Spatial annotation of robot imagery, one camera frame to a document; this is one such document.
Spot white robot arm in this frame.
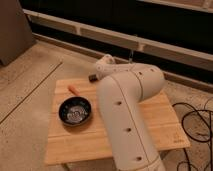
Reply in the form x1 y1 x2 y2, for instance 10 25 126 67
95 54 165 171

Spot black bowl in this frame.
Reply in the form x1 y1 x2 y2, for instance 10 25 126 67
58 96 92 126

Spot grey cabinet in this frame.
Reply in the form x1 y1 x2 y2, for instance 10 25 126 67
0 0 36 66

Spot black floor cables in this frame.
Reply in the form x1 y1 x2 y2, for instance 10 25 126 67
171 96 213 171

